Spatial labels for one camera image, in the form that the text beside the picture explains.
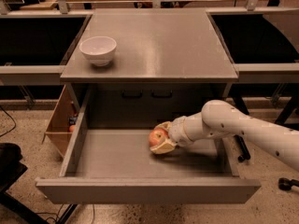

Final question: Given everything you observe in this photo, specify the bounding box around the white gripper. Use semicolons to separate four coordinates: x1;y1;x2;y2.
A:
149;117;187;155

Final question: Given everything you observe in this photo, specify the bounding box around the red apple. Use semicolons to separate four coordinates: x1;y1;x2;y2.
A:
149;128;168;147

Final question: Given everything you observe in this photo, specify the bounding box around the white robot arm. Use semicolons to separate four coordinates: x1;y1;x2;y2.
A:
149;100;299;171

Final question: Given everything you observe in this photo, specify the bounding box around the open grey top drawer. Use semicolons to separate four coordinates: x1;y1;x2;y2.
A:
36;89;261;204

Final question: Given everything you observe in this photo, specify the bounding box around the grey cabinet with counter top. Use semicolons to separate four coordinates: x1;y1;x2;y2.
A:
61;8;238;129

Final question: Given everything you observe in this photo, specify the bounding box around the black pole on floor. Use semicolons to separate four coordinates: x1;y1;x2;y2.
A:
235;135;250;162

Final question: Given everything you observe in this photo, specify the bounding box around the small orange ball in box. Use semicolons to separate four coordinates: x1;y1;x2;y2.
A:
68;125;76;133

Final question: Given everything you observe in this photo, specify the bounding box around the wooden box on floor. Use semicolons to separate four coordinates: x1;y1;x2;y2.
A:
44;87;77;157

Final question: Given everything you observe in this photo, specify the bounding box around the white ceramic bowl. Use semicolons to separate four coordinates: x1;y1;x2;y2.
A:
79;36;117;66

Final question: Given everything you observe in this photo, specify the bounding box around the black caster wheel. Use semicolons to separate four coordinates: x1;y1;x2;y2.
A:
278;177;299;191

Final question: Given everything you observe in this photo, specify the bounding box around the black chair base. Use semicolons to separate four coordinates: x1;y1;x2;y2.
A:
0;142;78;224

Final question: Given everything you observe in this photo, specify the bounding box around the black drawer handle right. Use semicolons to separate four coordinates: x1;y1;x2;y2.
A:
151;90;173;99

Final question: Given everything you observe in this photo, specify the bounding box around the black drawer handle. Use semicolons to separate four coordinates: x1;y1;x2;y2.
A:
121;90;143;99
151;90;173;99

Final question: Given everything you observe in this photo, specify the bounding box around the black drawer handle left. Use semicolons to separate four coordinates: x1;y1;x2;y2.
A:
121;90;143;99

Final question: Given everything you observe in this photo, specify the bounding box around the black floor cable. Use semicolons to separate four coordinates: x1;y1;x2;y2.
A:
0;105;17;138

